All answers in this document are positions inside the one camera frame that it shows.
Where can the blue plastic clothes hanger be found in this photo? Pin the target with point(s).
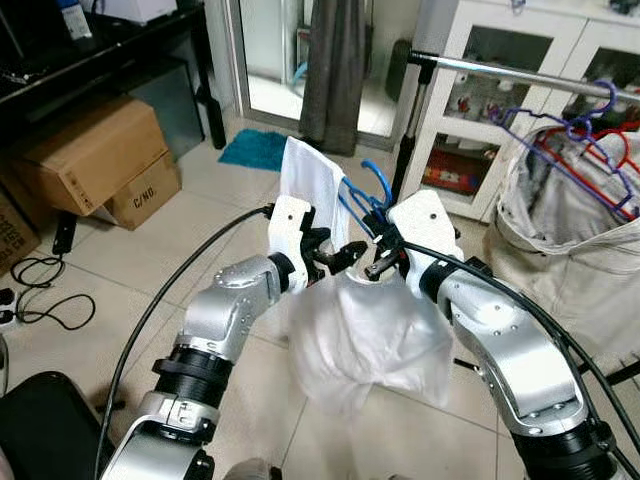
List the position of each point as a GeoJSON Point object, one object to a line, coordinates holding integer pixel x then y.
{"type": "Point", "coordinates": [372, 176]}

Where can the white garment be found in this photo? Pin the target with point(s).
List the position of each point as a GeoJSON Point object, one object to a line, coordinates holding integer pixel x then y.
{"type": "Point", "coordinates": [370, 335]}

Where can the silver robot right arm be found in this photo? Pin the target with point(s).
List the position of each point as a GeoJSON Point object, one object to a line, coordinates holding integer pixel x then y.
{"type": "Point", "coordinates": [510, 345]}

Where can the red clothes hanger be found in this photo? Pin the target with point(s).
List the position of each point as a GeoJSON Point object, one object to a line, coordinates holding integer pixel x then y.
{"type": "Point", "coordinates": [626, 150]}

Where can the purple clothes hanger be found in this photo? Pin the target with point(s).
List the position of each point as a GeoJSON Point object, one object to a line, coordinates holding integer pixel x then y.
{"type": "Point", "coordinates": [608, 100]}

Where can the red box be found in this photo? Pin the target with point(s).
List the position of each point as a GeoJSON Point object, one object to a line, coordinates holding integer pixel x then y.
{"type": "Point", "coordinates": [455, 172]}

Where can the teal floor mat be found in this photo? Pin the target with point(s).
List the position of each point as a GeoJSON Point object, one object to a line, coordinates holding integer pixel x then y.
{"type": "Point", "coordinates": [250, 150]}

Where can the white fabric laundry bag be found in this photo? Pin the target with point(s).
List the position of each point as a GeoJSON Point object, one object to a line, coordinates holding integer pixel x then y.
{"type": "Point", "coordinates": [560, 260]}

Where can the grey curtain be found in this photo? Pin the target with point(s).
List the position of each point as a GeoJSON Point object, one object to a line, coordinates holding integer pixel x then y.
{"type": "Point", "coordinates": [335, 75]}

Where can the small printed cardboard box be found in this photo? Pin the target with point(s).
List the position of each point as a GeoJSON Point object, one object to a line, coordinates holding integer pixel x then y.
{"type": "Point", "coordinates": [150, 200]}

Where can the white framed glass door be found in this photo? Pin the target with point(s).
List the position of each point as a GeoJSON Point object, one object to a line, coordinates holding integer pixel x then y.
{"type": "Point", "coordinates": [270, 60]}

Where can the white glass-door cabinet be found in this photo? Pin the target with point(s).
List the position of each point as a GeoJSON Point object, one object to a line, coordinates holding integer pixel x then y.
{"type": "Point", "coordinates": [450, 40]}

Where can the black and silver clothes rack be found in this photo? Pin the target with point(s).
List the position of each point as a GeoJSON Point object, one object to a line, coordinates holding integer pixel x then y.
{"type": "Point", "coordinates": [520, 75]}

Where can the grey robot left leg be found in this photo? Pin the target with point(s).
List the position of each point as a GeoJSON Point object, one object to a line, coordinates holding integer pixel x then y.
{"type": "Point", "coordinates": [250, 470]}

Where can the large brown cardboard box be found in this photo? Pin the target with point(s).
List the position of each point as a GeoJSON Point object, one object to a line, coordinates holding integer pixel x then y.
{"type": "Point", "coordinates": [90, 150]}

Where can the black power adapter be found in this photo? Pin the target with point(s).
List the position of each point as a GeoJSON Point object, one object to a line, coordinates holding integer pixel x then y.
{"type": "Point", "coordinates": [65, 233]}

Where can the black desk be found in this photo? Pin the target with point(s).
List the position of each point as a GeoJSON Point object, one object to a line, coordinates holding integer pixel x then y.
{"type": "Point", "coordinates": [110, 50]}

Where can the white box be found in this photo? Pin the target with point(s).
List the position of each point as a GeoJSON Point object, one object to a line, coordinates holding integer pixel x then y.
{"type": "Point", "coordinates": [130, 10]}

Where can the black chair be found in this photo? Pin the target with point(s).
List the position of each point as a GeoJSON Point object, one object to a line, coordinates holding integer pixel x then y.
{"type": "Point", "coordinates": [45, 430]}

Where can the blue and white bottle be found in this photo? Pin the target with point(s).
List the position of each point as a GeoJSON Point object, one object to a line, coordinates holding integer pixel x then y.
{"type": "Point", "coordinates": [73, 20]}

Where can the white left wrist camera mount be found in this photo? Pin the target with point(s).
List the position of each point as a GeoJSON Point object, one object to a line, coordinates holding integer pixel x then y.
{"type": "Point", "coordinates": [288, 225]}

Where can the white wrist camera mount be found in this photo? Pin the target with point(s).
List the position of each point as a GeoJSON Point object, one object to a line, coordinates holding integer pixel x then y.
{"type": "Point", "coordinates": [288, 225]}
{"type": "Point", "coordinates": [425, 225]}

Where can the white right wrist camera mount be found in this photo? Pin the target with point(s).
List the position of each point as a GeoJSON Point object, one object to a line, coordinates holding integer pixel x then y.
{"type": "Point", "coordinates": [425, 225]}

